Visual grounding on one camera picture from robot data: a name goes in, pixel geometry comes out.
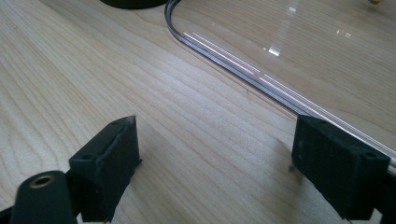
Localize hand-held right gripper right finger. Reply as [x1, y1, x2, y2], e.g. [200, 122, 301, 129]
[290, 114, 391, 221]

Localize black round base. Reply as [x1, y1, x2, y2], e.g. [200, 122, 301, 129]
[99, 0, 170, 10]

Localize clear acrylic tray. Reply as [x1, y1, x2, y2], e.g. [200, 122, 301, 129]
[163, 0, 396, 175]

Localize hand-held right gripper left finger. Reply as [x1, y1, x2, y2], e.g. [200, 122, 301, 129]
[68, 115, 143, 223]

